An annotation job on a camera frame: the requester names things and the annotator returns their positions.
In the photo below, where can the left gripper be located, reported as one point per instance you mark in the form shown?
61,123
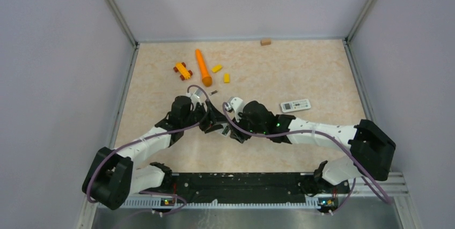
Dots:
217,117

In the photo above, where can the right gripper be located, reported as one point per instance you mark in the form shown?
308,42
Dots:
241,137

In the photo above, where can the white remote with dark screen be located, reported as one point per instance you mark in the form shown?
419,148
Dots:
225,130

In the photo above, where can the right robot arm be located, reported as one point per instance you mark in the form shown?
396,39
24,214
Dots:
368,151

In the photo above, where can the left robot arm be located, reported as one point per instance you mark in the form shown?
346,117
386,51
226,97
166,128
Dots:
115,174

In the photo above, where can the white air conditioner remote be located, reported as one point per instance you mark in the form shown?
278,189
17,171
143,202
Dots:
295,106

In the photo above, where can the orange toy microphone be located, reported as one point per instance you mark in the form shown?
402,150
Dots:
205,76

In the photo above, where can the yellow block lower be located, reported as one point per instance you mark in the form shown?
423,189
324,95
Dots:
226,78

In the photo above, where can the yellow block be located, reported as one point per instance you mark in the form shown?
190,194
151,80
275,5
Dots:
226,78
216,68

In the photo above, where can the yellow block upper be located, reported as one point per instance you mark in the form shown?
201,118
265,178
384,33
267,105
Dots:
216,68

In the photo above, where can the yellow toy car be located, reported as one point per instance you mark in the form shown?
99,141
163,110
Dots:
181,68

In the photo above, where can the brown wooden block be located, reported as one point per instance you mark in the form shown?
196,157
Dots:
265,42

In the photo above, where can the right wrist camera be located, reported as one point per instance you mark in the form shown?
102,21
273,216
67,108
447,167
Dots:
236,106

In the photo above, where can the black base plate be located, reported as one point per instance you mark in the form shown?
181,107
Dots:
248,188

